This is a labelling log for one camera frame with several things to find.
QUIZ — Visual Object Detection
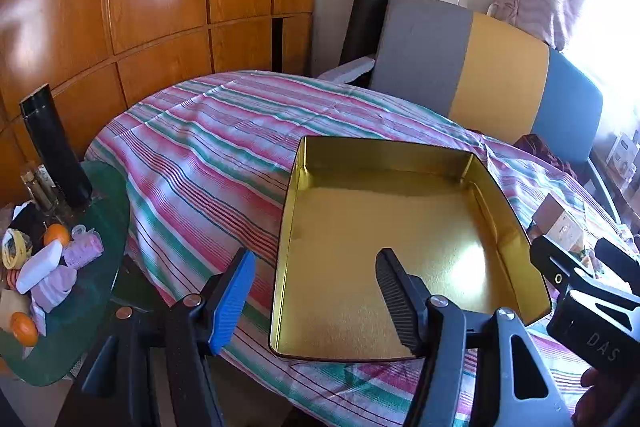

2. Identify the grey yellow blue chair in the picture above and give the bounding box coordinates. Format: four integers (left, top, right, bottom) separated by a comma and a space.
369, 0, 621, 223

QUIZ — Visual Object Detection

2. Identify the person's right hand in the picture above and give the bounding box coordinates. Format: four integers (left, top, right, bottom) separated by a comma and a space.
570, 367, 608, 427

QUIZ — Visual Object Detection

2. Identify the black cylinder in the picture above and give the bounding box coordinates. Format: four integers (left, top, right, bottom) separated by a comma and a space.
19, 83, 93, 210

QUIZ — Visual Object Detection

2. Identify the yellow white cloth roll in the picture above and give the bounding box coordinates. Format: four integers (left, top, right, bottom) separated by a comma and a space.
2, 229, 33, 270

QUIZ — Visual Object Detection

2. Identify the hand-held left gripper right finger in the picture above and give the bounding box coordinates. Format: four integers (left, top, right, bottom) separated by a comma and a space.
375, 248, 573, 427

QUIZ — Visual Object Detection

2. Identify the black rolled mat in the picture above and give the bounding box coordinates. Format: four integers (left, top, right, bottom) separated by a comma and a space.
340, 0, 397, 68

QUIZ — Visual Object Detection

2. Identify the orange fruit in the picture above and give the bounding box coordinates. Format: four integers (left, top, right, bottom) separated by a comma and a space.
11, 312, 40, 347
44, 223, 71, 248

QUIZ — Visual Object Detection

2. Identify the wooden desk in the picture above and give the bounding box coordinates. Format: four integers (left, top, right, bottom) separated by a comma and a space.
590, 147, 640, 228

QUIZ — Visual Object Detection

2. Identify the gold metal tin tray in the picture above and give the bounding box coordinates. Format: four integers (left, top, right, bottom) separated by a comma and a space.
269, 136, 552, 363

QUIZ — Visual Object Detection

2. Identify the glass jar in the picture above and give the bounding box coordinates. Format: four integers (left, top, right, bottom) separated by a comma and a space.
20, 164, 57, 212

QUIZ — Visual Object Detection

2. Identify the white printed carton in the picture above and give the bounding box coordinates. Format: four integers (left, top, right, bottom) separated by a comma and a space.
607, 132, 640, 180

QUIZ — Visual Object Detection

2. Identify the green glass side table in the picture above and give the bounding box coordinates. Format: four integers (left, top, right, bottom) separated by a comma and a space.
0, 161, 132, 380

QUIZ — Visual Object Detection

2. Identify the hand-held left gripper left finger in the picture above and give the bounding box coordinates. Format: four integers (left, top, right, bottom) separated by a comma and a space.
55, 248, 257, 427

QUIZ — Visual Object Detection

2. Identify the beige snack box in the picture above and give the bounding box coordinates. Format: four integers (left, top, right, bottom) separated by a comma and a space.
531, 193, 586, 253

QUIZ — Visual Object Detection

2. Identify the purple rolled sock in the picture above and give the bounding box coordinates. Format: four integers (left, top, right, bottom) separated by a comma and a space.
31, 267, 78, 313
64, 229, 104, 269

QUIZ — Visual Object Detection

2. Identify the dark red cloth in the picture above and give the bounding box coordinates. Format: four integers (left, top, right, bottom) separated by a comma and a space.
515, 134, 581, 180

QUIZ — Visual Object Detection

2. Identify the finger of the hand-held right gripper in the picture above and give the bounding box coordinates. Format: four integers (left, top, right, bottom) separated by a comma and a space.
595, 238, 640, 295
530, 236, 598, 288

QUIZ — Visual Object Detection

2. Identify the striped tablecloth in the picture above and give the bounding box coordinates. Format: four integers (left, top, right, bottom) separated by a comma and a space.
85, 71, 640, 418

